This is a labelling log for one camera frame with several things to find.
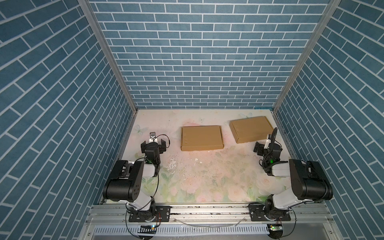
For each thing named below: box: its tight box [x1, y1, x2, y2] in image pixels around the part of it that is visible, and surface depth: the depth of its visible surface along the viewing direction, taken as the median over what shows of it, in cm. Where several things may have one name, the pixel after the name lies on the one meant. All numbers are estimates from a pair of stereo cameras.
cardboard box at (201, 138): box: [180, 125, 224, 151], surface depth 101 cm
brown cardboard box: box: [229, 116, 274, 144], surface depth 107 cm
